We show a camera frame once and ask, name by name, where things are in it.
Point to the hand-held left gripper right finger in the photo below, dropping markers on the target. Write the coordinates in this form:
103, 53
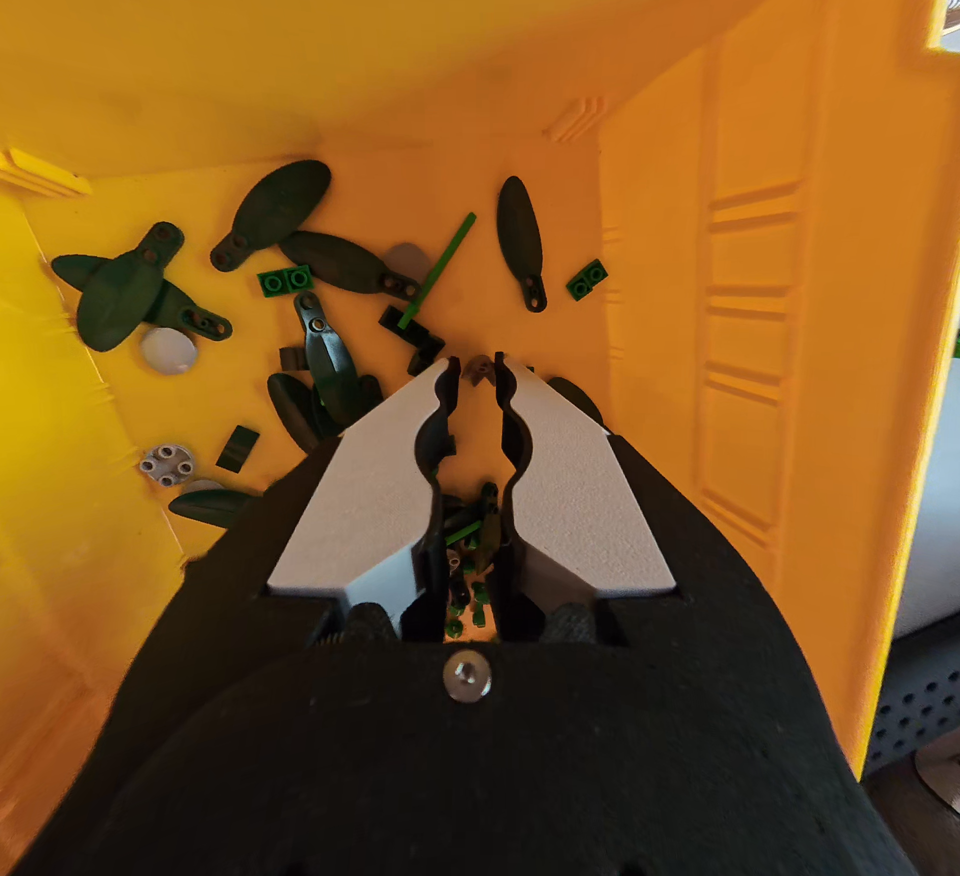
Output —
585, 516

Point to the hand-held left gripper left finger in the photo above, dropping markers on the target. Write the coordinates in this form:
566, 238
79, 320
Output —
360, 516

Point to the small tan claw brick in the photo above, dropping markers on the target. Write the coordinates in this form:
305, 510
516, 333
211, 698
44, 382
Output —
478, 370

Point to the pile of brick pieces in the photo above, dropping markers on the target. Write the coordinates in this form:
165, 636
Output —
285, 205

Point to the yellow plastic bin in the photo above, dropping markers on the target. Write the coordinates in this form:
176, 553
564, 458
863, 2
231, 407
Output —
225, 66

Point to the long green brick bar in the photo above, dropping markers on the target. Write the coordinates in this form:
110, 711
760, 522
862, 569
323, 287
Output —
439, 268
461, 532

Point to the black perforated panel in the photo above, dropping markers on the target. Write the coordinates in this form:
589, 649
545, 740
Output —
922, 703

